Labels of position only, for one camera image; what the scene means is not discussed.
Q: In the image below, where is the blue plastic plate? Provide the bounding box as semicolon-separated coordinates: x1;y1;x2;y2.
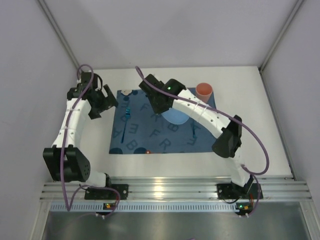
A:
161;108;190;125

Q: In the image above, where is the blue lettered cloth placemat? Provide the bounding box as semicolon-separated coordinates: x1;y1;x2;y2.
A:
109;89;216;155

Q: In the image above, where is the pink plastic cup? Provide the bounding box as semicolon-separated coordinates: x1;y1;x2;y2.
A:
195;82;213;103

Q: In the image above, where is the blue plastic spoon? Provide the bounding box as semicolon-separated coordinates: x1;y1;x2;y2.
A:
191;120;197;139

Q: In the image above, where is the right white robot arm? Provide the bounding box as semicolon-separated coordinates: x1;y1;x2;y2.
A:
139;74;250;188

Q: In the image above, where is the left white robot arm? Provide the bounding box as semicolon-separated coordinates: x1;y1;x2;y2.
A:
42;72;118;188

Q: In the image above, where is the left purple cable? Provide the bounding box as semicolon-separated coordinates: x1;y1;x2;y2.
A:
60;64;121;221

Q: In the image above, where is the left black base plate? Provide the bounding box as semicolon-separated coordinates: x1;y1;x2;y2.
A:
84;184;129;200

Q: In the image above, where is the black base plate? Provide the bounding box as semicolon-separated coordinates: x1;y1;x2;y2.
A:
216;183;259;200
84;184;129;200

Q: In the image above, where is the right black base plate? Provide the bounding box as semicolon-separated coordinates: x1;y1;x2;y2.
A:
216;183;259;200

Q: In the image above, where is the slotted white cable duct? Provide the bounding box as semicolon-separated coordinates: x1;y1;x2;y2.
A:
49;202;253;212

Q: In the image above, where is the aluminium front rail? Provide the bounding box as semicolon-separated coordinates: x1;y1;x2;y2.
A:
39;176;313;202

